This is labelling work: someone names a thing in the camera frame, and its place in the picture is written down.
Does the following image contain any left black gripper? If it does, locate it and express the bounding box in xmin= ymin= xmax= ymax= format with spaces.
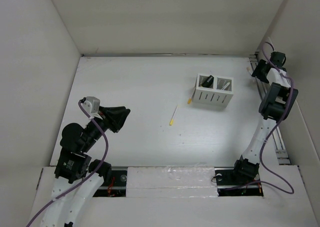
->
xmin=81 ymin=104 xmax=130 ymax=151

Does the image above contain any thin white yellow pencil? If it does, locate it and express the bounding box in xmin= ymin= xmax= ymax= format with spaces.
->
xmin=221 ymin=82 xmax=230 ymax=90

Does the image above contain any yellow cap black highlighter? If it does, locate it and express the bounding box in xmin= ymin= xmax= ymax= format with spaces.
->
xmin=201 ymin=75 xmax=214 ymax=88

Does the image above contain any white yellow marker pen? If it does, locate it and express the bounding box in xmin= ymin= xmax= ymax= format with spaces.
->
xmin=169 ymin=105 xmax=179 ymax=126

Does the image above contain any white pen brown tip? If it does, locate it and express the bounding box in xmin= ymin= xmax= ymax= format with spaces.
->
xmin=246 ymin=67 xmax=253 ymax=76

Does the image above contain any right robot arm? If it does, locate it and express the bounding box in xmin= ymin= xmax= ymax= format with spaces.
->
xmin=231 ymin=51 xmax=299 ymax=194

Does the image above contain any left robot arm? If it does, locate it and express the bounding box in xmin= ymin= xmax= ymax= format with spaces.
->
xmin=40 ymin=97 xmax=131 ymax=227

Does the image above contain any white slotted pen holder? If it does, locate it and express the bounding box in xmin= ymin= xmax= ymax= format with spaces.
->
xmin=190 ymin=73 xmax=234 ymax=108

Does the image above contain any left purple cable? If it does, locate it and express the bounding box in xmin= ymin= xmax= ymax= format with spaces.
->
xmin=26 ymin=99 xmax=110 ymax=227

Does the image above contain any purple cable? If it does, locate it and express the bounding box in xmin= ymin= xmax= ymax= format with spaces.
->
xmin=26 ymin=99 xmax=110 ymax=227
xmin=219 ymin=40 xmax=295 ymax=195

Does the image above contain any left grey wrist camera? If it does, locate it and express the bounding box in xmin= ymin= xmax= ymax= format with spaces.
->
xmin=79 ymin=96 xmax=100 ymax=119

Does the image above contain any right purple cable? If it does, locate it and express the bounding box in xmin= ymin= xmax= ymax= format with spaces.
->
xmin=219 ymin=40 xmax=295 ymax=195

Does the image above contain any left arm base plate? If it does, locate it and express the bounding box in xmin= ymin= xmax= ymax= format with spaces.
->
xmin=93 ymin=167 xmax=128 ymax=198

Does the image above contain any aluminium rail right side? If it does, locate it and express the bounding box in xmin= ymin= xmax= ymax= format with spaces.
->
xmin=245 ymin=54 xmax=299 ymax=163

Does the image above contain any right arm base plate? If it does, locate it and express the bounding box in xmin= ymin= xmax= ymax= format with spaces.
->
xmin=211 ymin=167 xmax=264 ymax=197

